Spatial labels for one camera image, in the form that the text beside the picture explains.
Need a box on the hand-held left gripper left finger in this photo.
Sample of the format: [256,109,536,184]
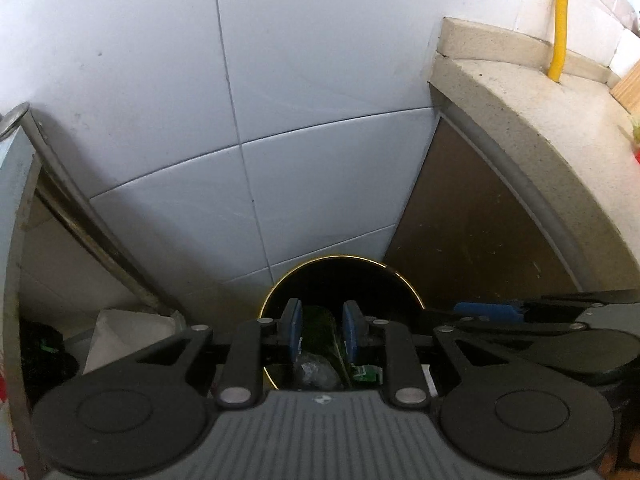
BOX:
[132,298,304,408]

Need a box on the black bin with gold rim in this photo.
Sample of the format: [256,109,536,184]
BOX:
[257,255,427,392]

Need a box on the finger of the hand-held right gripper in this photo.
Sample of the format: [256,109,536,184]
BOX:
[428,298,609,336]

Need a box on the yellow pipe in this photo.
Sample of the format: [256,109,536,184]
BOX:
[547,0,576,84]

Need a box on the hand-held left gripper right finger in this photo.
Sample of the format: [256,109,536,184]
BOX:
[342,300,506,408]

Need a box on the green leaf with pale stem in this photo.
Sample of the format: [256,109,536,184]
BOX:
[300,306,352,391]

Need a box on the white paper bag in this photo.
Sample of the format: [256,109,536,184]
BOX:
[82,309,187,376]

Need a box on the brown counter cabinet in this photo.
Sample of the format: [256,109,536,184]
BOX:
[384,110,586,311]

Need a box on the black plastic bag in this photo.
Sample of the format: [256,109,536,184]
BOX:
[20,321,81,406]

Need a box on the wooden knife block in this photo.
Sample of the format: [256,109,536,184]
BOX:
[610,62,640,117]

